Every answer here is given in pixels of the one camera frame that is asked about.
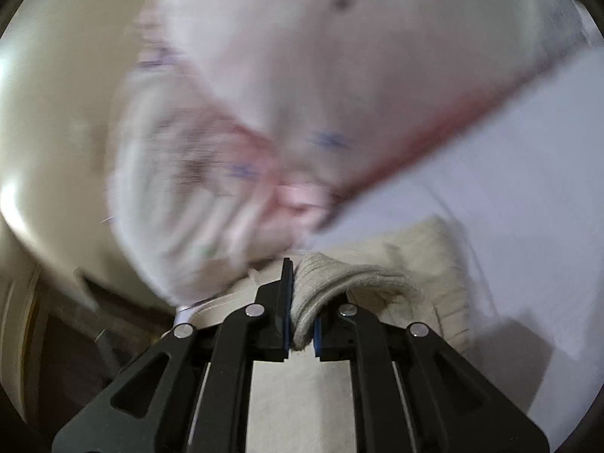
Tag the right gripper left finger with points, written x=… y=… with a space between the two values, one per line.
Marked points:
x=191 y=391

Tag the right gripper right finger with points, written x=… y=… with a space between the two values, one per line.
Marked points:
x=412 y=392

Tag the cream cable-knit sweater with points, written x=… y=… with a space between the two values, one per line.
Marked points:
x=413 y=274

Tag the white floral pillow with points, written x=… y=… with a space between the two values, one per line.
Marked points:
x=194 y=197

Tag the lavender bed sheet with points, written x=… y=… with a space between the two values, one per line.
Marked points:
x=522 y=192

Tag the pink floral pillow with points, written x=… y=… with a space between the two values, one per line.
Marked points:
x=349 y=90

